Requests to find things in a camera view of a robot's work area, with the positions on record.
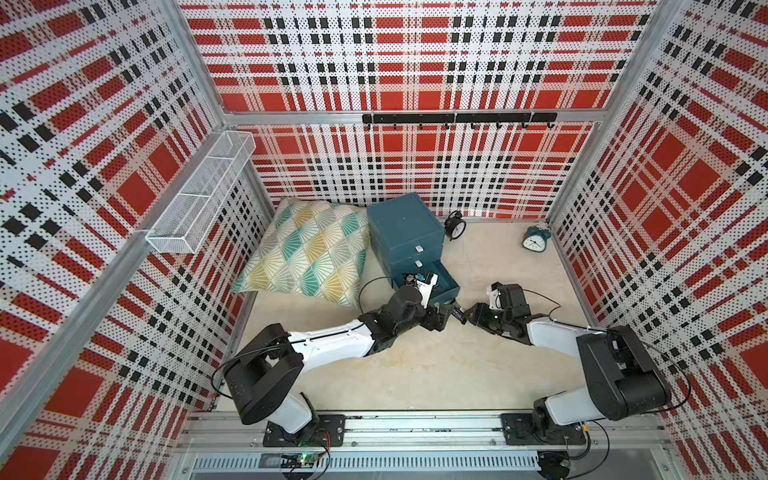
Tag teal drawer cabinet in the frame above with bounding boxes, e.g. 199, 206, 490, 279
367, 193, 445, 282

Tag black wall hook rail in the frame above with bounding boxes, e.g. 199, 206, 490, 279
362, 112, 558, 127

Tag white wire mesh basket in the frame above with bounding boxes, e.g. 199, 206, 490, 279
146, 130, 255, 254

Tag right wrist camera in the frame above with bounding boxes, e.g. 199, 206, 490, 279
488, 282, 510, 310

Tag green circuit board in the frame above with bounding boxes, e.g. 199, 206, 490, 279
279, 452, 325, 472

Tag patterned green yellow pillow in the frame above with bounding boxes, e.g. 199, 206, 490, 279
233, 198, 370, 308

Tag teal bottom drawer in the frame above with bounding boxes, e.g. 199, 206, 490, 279
392, 260, 460, 304

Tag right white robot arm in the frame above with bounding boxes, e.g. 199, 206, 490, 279
464, 303, 688, 429

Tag black alarm clock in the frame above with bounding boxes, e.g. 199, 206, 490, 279
444, 210, 466, 241

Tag teal alarm clock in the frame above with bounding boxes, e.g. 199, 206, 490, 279
521, 226, 551, 253

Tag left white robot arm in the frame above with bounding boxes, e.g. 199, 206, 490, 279
215, 283, 455, 443

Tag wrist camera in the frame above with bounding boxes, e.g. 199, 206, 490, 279
415, 273, 438, 308
488, 282, 510, 310

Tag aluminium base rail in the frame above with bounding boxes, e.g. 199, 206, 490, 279
169, 410, 683, 479

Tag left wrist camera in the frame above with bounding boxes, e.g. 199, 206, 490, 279
415, 273, 438, 308

